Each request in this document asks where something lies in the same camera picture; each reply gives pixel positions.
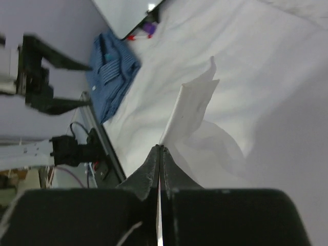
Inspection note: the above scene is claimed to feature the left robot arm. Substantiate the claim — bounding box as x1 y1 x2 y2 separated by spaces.
1 33 102 171

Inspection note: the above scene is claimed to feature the white long sleeve shirt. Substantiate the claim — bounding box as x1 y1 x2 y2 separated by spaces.
104 1 327 245

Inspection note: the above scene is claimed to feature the white dry-erase board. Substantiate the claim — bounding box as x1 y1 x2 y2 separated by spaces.
92 0 163 39

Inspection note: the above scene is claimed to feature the blue checkered folded shirt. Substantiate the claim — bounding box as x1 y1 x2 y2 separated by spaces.
86 29 141 124

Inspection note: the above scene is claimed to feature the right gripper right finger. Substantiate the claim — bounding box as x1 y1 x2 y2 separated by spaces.
159 145 203 199

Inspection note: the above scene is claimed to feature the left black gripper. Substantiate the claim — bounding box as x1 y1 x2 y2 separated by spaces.
16 34 92 115

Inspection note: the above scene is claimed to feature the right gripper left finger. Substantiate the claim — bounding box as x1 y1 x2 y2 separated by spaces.
116 145 160 200

